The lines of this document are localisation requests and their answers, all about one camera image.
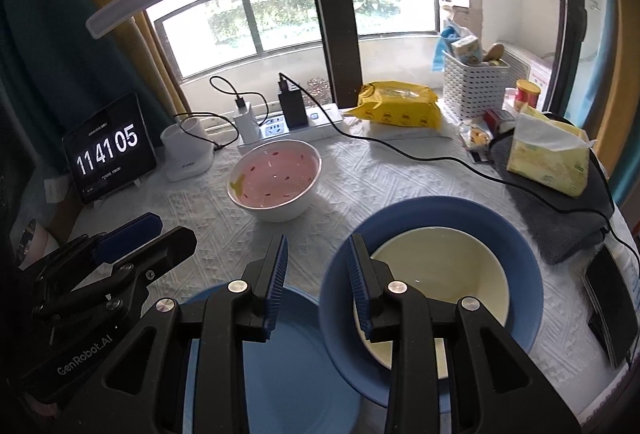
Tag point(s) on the pastel round container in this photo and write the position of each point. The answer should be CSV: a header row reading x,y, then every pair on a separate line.
x,y
35,244

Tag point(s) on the yellow can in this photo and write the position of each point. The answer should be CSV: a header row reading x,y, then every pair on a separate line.
x,y
528,95

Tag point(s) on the dark sliding door frame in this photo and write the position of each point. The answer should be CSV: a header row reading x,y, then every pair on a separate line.
x,y
575,14

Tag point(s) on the yellow tissue pack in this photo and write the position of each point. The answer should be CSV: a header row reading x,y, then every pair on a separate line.
x,y
545,159

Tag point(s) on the blue plate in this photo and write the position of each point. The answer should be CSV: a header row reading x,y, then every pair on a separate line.
x,y
300,379

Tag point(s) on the small drink carton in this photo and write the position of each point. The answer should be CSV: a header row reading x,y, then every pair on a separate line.
x,y
467,50

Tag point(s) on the teal curtain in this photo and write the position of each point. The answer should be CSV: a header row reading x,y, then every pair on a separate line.
x,y
627,179
50,39

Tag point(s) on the cardboard box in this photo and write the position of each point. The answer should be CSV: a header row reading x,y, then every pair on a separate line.
x,y
67,224

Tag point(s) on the pink and white bowl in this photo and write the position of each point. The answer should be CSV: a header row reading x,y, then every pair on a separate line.
x,y
275,174

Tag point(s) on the black tablet with clock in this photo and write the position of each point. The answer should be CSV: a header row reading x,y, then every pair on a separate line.
x,y
107,149

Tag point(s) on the black power adapter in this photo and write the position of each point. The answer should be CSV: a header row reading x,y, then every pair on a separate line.
x,y
292,106

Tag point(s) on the white appliance box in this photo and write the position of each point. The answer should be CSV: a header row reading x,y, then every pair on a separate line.
x,y
530,64

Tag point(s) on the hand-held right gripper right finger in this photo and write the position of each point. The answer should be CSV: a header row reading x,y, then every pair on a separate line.
x,y
356,279

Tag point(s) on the white tablet stand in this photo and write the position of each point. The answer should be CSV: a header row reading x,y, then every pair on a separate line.
x,y
135,183

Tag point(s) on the dark window post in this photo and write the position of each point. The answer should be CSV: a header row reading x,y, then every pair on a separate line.
x,y
330,14

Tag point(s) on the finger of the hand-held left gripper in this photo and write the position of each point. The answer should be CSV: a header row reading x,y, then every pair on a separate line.
x,y
170,244
130,231

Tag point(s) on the yellow wipes packet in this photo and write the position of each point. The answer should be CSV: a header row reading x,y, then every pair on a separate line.
x,y
400,106

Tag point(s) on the black phone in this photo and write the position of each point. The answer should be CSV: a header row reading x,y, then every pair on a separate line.
x,y
607,304

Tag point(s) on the white lamp head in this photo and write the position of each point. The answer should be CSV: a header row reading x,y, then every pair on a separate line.
x,y
125,6

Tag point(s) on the small snack packet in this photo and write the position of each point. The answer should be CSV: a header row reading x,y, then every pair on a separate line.
x,y
475,135

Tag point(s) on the blue bowl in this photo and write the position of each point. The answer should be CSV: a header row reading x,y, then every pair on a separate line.
x,y
520,294

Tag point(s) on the white charging dock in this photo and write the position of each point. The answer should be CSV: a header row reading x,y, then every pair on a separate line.
x,y
185,154

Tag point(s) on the brown round item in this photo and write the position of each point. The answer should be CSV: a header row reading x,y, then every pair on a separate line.
x,y
494,53

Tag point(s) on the blue packet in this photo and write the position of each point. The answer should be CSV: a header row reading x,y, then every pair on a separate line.
x,y
445,44

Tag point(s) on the white perforated basket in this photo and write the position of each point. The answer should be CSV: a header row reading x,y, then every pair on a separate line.
x,y
472,89

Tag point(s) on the cream bowl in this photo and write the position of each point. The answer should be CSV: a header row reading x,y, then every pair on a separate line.
x,y
450,264

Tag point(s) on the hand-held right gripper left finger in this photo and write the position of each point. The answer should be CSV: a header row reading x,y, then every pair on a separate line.
x,y
277,274

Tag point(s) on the grey cloth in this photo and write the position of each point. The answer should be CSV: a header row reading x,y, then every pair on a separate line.
x,y
565,234

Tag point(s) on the white power adapter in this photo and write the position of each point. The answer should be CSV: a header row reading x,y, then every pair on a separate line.
x,y
246,124

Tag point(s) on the red box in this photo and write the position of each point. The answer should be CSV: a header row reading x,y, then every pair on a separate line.
x,y
497,120

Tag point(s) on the white power strip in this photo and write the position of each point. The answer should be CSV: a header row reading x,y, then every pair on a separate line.
x,y
320,121

